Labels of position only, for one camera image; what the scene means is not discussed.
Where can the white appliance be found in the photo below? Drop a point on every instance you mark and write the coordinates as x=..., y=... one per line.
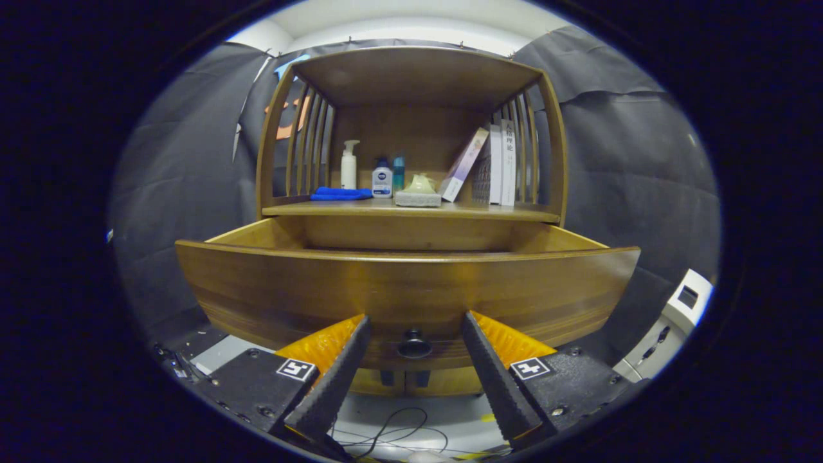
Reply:
x=675, y=315

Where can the slim teal bottle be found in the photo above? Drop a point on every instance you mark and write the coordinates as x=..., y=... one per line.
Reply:
x=398, y=173

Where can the purple and white book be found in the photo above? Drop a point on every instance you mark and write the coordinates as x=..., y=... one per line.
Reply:
x=464, y=164

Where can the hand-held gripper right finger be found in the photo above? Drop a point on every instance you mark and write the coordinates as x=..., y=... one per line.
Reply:
x=498, y=379

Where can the dark patterned book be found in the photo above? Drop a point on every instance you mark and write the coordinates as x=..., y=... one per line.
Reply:
x=495, y=161

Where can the blue folded cloth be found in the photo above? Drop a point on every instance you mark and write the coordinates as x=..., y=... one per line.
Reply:
x=337, y=193

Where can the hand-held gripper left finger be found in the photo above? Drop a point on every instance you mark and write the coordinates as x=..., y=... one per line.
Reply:
x=334, y=386

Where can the wooden drawer with black knob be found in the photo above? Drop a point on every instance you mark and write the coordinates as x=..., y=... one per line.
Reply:
x=411, y=289

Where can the white bottle with blue cap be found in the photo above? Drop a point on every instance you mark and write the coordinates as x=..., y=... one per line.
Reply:
x=382, y=183

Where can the white pump bottle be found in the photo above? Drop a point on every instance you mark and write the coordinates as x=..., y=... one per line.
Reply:
x=348, y=173

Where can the wooden cabinet with slatted sides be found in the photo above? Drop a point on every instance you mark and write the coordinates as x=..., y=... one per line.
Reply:
x=411, y=77

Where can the wooden countertop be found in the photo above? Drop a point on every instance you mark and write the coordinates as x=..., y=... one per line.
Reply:
x=488, y=209

